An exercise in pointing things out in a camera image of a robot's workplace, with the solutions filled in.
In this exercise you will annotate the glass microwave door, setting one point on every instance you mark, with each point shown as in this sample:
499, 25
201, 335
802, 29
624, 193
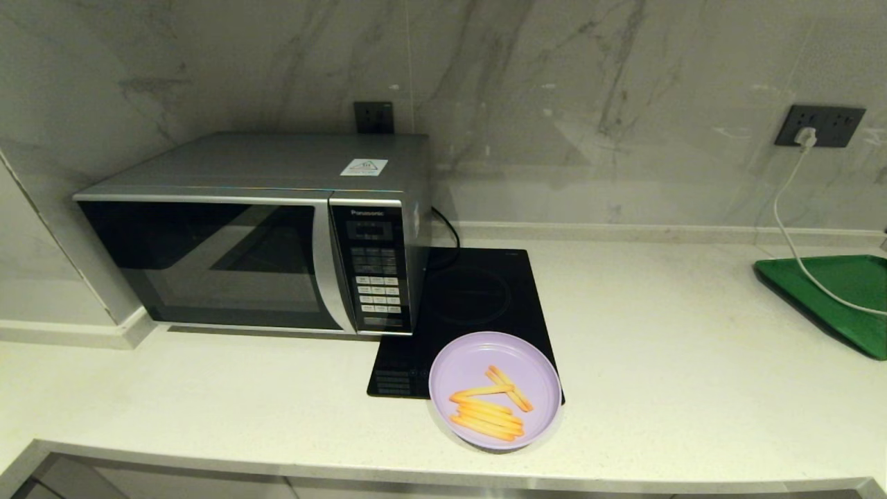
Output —
208, 263

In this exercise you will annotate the black induction cooktop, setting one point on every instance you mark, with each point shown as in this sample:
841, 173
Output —
478, 291

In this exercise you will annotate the purple plastic plate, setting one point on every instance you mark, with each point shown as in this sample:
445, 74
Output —
471, 357

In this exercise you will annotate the white power plug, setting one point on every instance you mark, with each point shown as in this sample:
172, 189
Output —
805, 137

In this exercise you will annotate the green plastic tray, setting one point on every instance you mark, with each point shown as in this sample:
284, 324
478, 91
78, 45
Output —
852, 284

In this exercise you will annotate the black wide wall socket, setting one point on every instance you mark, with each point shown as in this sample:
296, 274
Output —
838, 125

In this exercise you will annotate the silver Panasonic microwave body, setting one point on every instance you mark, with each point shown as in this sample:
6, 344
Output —
277, 159

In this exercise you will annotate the white warning sticker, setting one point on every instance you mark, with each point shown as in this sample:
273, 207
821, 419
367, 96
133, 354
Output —
364, 167

